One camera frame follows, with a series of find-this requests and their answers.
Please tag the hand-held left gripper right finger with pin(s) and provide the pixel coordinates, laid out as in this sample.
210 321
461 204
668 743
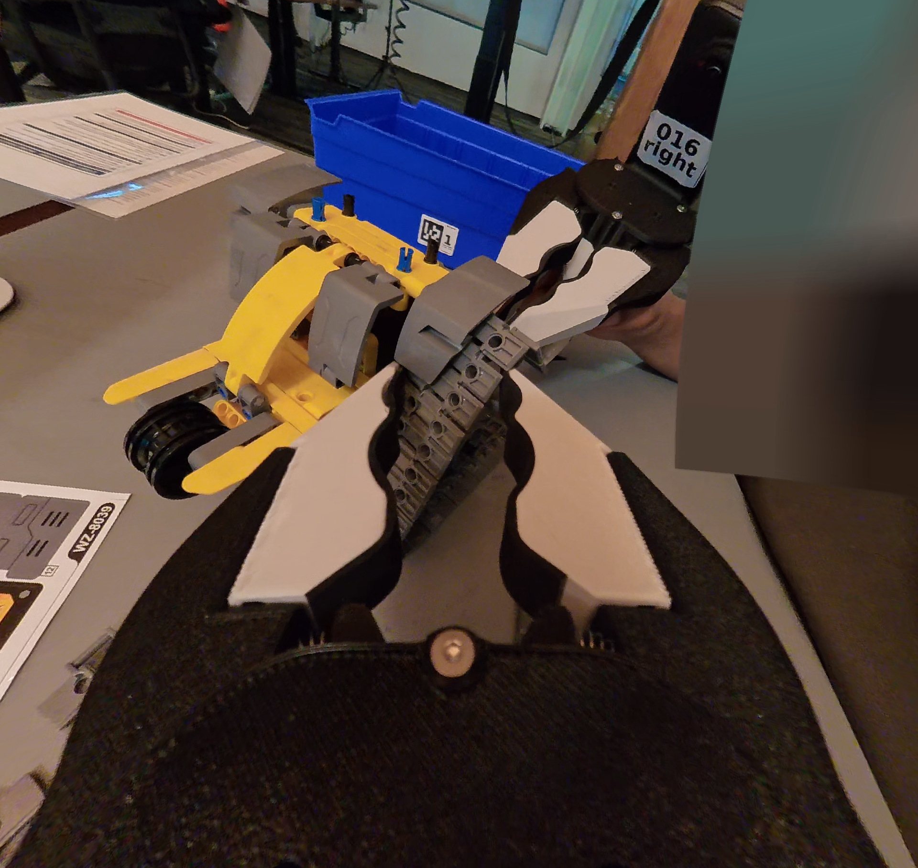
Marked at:
588 524

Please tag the person's right hand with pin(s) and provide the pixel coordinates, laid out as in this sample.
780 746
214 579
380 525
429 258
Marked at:
652 341

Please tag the printed white paper sheet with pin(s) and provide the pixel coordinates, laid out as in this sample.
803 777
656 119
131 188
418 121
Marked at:
107 137

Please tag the brown wooden post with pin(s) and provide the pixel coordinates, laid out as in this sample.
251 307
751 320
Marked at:
660 36

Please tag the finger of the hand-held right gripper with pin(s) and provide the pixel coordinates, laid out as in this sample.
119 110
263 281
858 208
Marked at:
588 291
538 237

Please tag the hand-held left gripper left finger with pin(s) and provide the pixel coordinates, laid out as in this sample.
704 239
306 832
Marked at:
315 524

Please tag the hanging white paper sheet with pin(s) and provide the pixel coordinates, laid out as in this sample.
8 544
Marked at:
247 58

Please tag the yellow black toy vehicle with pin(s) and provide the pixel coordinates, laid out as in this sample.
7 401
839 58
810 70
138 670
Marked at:
272 323

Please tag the black metal pole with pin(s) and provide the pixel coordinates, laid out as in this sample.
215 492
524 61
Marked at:
498 22

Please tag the blue plastic bin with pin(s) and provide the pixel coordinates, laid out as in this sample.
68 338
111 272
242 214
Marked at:
430 165

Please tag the white book stand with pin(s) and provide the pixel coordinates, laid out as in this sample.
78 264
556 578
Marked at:
6 298

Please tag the yellow printed sticker sheet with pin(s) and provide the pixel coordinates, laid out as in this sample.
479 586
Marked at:
43 595

